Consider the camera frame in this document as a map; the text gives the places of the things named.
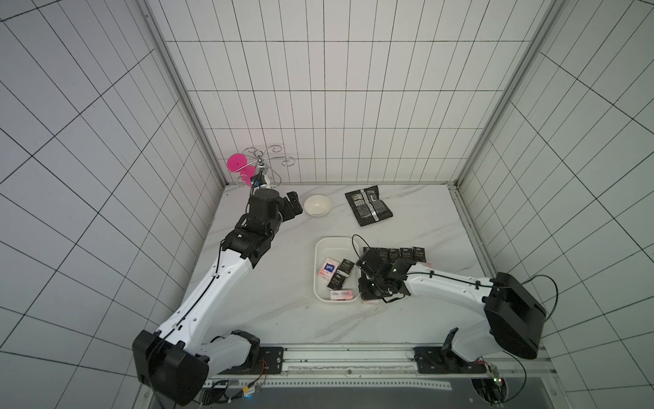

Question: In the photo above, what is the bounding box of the pink tissue pack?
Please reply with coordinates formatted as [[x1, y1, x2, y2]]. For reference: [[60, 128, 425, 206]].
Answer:
[[317, 257, 339, 282]]

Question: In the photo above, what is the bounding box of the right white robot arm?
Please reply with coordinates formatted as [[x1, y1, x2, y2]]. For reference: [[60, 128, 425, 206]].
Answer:
[[356, 249, 549, 362]]

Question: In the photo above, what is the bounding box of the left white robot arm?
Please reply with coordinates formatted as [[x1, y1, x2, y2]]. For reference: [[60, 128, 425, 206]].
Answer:
[[132, 187, 303, 406]]

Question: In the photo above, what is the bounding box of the white storage box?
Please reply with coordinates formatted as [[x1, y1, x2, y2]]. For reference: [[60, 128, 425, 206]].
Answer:
[[313, 237, 362, 303]]

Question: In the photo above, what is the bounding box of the lower pink blue pack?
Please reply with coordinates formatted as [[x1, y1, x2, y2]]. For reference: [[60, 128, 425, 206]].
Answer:
[[330, 290, 354, 302]]

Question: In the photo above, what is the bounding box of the chrome cup stand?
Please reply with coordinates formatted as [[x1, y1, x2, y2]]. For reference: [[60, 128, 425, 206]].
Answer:
[[234, 144, 296, 190]]

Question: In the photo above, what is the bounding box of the white bowl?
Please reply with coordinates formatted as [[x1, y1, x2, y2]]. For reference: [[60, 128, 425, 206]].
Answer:
[[304, 194, 332, 217]]

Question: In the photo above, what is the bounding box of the pink cup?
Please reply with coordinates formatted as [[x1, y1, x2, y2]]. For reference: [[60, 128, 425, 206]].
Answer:
[[227, 153, 256, 186]]

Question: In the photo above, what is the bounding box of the black tissue multipack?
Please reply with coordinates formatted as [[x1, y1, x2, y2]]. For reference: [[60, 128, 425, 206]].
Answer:
[[345, 186, 393, 227]]

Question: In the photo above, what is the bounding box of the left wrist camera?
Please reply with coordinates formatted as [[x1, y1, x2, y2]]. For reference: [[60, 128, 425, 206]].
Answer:
[[250, 173, 271, 191]]

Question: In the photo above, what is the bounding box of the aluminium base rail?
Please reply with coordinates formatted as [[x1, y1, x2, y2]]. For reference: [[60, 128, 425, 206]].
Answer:
[[182, 344, 556, 395]]

